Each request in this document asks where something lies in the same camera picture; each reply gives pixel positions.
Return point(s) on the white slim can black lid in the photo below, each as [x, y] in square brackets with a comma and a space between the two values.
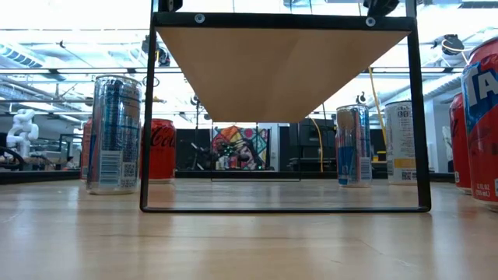
[398, 144]

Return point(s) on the silver blue energy drink can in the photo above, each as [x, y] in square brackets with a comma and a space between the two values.
[114, 136]
[354, 148]

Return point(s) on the colourful mural painting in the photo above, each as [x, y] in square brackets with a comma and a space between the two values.
[233, 140]

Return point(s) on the black equipment cabinet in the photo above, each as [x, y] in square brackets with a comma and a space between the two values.
[311, 144]

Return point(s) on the black frame wooden shelf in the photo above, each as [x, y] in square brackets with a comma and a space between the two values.
[272, 78]

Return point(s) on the red Fanta soda can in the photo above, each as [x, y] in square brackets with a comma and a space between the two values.
[86, 151]
[484, 128]

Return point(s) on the red Coca-Cola can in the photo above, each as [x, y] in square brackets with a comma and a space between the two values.
[164, 155]

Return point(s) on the black metal table frame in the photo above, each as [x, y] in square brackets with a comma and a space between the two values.
[39, 177]

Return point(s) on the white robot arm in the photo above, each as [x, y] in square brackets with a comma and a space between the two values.
[23, 130]

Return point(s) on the person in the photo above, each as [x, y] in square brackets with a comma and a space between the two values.
[70, 163]

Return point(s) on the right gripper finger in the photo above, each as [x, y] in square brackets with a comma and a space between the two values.
[381, 5]

